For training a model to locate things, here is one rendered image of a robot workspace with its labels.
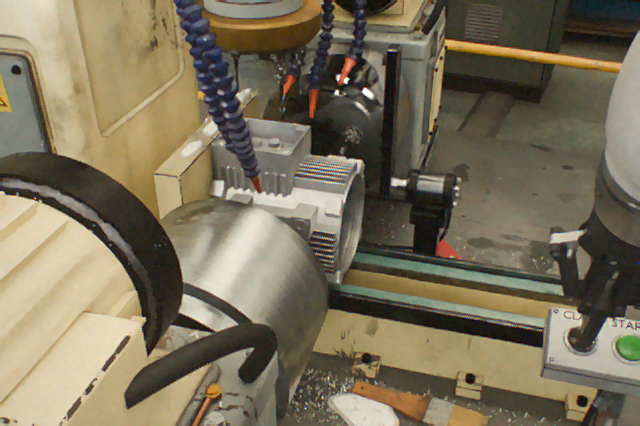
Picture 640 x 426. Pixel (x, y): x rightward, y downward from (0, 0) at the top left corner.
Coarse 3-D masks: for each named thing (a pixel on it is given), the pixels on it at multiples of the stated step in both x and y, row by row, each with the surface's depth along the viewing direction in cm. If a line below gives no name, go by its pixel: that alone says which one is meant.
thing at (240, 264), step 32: (192, 224) 79; (224, 224) 79; (256, 224) 80; (192, 256) 74; (224, 256) 75; (256, 256) 77; (288, 256) 80; (192, 288) 70; (224, 288) 71; (256, 288) 73; (288, 288) 77; (320, 288) 84; (192, 320) 68; (224, 320) 70; (256, 320) 71; (288, 320) 75; (320, 320) 84; (288, 352) 74; (288, 384) 74
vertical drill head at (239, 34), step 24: (216, 0) 88; (240, 0) 87; (264, 0) 87; (288, 0) 88; (312, 0) 95; (216, 24) 86; (240, 24) 86; (264, 24) 86; (288, 24) 87; (312, 24) 90; (240, 48) 87; (264, 48) 87; (288, 48) 89; (288, 72) 92
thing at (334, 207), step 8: (352, 160) 108; (360, 168) 107; (216, 184) 102; (224, 184) 102; (208, 192) 102; (216, 192) 102; (224, 192) 102; (328, 200) 98; (336, 200) 98; (328, 208) 98; (336, 208) 97; (328, 216) 99; (336, 216) 98; (360, 232) 115; (336, 272) 104; (328, 280) 104; (336, 280) 104
